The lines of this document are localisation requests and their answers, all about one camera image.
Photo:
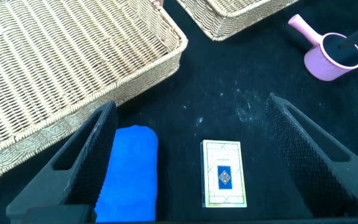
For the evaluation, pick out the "blue towel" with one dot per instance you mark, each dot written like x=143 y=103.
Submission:
x=129 y=174

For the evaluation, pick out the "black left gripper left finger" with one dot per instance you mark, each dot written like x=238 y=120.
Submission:
x=85 y=165

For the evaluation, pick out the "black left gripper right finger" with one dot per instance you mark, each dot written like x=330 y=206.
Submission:
x=315 y=168

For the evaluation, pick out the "black table cloth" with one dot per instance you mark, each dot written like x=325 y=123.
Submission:
x=222 y=87

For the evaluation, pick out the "playing card box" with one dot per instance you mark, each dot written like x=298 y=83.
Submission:
x=224 y=174

